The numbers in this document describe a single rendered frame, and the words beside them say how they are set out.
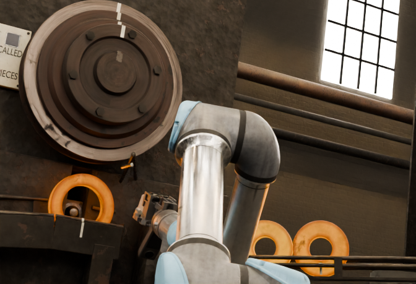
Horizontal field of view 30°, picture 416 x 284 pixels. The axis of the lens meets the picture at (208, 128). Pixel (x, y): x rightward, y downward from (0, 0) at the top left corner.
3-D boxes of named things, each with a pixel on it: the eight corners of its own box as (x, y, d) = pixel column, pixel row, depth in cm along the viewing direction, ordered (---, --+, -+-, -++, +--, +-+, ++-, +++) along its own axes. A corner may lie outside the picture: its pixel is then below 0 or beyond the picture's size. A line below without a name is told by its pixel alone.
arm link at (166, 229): (168, 259, 176) (174, 223, 175) (153, 245, 186) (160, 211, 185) (199, 262, 179) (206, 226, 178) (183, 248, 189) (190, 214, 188)
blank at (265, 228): (238, 221, 221) (237, 219, 218) (293, 221, 218) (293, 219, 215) (238, 276, 217) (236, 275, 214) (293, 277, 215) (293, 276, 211)
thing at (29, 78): (4, 145, 212) (35, -13, 223) (162, 177, 231) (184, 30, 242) (8, 142, 207) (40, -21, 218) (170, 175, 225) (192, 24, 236)
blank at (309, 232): (292, 221, 218) (291, 219, 215) (348, 221, 216) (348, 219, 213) (293, 277, 215) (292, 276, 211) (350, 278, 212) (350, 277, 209)
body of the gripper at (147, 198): (170, 195, 204) (186, 206, 192) (161, 227, 204) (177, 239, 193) (143, 190, 201) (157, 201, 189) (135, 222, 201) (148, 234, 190)
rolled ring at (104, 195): (119, 179, 221) (116, 180, 224) (56, 166, 213) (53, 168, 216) (109, 244, 216) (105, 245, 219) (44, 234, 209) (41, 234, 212)
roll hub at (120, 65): (53, 113, 209) (70, 16, 216) (149, 135, 220) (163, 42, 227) (58, 109, 204) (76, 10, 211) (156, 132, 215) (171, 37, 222)
